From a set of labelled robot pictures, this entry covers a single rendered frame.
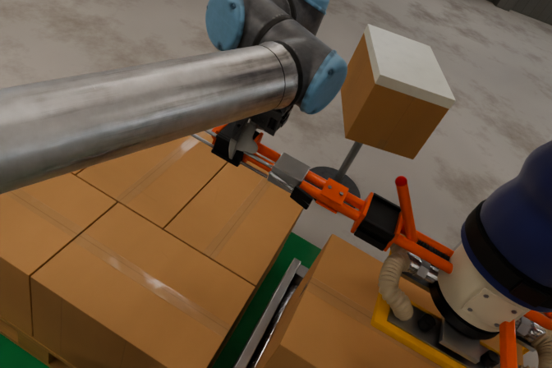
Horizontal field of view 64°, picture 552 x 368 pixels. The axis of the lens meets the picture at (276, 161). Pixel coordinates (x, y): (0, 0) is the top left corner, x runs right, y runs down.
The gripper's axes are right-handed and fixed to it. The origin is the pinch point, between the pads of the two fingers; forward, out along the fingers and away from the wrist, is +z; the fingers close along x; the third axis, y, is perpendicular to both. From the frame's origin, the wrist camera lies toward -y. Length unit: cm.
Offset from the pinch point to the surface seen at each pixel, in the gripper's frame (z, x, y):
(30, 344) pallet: 117, -18, -44
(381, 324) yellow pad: 12.0, -13.2, 44.0
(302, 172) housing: -1.1, 0.6, 15.2
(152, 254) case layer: 71, 11, -20
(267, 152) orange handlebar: -0.2, 1.7, 6.2
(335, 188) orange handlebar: -0.9, 1.5, 22.9
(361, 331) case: 31, -3, 46
